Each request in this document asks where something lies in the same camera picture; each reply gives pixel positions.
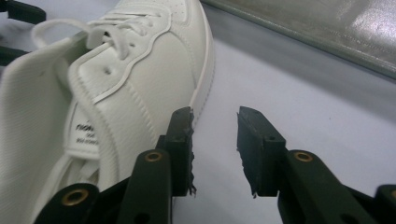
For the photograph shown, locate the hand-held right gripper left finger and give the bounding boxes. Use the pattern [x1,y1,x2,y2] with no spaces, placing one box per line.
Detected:
[117,106,198,224]

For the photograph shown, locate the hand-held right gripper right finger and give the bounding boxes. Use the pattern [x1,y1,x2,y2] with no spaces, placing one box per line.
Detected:
[236,105,378,224]

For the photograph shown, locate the white sneaker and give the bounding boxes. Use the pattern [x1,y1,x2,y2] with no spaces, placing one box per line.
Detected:
[0,0,217,224]

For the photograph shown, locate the clear two-tier shoe rack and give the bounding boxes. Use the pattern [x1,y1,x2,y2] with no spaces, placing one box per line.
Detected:
[199,0,396,80]

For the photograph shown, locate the grey foam mat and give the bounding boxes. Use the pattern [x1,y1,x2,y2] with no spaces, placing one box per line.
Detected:
[0,0,396,224]

